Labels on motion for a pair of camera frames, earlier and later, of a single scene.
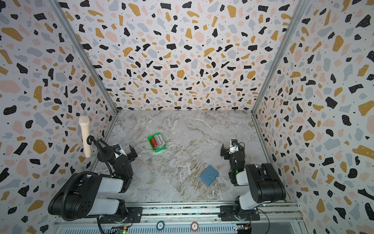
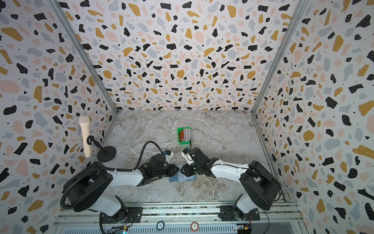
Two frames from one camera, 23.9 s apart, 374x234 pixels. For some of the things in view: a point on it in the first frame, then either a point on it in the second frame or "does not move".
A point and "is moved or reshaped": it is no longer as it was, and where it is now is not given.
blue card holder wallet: [209, 175] is moved or reshaped
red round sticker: [194, 226] does not move
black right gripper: [226, 150] to [186, 168]
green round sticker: [160, 225] does not move
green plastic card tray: [157, 142] to [179, 128]
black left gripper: [131, 156] to [174, 170]
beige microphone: [84, 121] does not move
